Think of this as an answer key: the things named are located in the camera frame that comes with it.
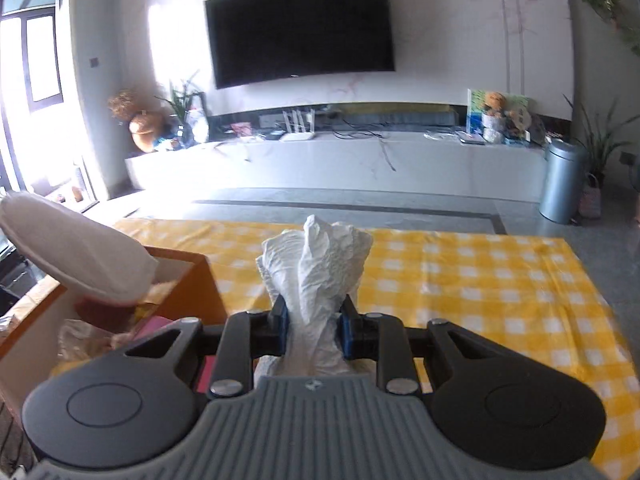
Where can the orange white storage box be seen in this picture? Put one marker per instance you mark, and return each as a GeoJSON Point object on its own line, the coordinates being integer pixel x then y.
{"type": "Point", "coordinates": [30, 351]}

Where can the black wall television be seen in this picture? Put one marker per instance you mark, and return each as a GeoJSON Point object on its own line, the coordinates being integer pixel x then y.
{"type": "Point", "coordinates": [262, 40]}

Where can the white wifi router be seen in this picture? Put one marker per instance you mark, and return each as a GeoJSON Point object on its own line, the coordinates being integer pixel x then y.
{"type": "Point", "coordinates": [300, 125]}

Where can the teddy bear figure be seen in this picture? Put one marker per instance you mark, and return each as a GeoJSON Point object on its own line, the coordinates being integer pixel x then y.
{"type": "Point", "coordinates": [494, 117]}

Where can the brown red sponge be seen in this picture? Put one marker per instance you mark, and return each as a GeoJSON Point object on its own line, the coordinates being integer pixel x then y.
{"type": "Point", "coordinates": [113, 319]}

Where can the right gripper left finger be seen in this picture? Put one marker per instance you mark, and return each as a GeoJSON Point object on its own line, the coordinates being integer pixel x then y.
{"type": "Point", "coordinates": [243, 339]}

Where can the pink white crochet toy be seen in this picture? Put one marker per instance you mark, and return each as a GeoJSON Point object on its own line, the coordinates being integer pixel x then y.
{"type": "Point", "coordinates": [157, 341]}

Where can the green plant in vase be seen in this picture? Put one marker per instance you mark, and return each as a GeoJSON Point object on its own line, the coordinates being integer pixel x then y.
{"type": "Point", "coordinates": [186, 104]}

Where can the white tv console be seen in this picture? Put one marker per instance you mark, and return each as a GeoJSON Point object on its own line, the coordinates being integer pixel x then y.
{"type": "Point", "coordinates": [404, 162]}

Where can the hanging green vine plant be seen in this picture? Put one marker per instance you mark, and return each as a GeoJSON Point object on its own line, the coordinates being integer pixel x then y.
{"type": "Point", "coordinates": [624, 25]}

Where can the grey metal trash can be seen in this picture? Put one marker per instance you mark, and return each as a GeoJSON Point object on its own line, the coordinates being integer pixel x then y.
{"type": "Point", "coordinates": [565, 176]}

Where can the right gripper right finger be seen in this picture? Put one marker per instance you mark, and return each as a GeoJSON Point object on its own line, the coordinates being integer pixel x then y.
{"type": "Point", "coordinates": [380, 338]}

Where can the white round cloth pad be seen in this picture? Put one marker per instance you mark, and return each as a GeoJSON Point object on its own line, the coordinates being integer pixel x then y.
{"type": "Point", "coordinates": [92, 259]}

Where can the acorn shaped jar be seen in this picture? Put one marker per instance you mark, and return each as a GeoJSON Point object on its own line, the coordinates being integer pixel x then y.
{"type": "Point", "coordinates": [145, 128]}

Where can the dried flower bouquet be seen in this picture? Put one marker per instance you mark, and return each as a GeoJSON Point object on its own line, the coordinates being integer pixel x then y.
{"type": "Point", "coordinates": [124, 105]}

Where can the white tissue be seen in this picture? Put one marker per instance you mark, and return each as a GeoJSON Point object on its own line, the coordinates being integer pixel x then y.
{"type": "Point", "coordinates": [314, 270]}

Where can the yellow checkered tablecloth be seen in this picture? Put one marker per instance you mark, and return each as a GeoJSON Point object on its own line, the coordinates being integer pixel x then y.
{"type": "Point", "coordinates": [530, 294]}

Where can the floor plant by trash can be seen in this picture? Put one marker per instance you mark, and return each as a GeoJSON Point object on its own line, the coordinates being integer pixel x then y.
{"type": "Point", "coordinates": [600, 138]}

